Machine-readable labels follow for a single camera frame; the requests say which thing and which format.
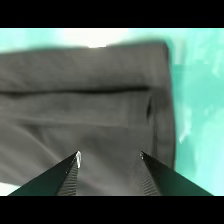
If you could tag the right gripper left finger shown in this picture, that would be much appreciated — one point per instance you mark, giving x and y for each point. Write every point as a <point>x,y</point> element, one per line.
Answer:
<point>55,181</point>

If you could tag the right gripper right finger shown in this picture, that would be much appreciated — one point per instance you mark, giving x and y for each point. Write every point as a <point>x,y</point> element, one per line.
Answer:
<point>168,180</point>

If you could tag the dark grey shirt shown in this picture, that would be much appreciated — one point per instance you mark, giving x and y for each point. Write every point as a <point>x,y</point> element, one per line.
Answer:
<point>83,110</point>

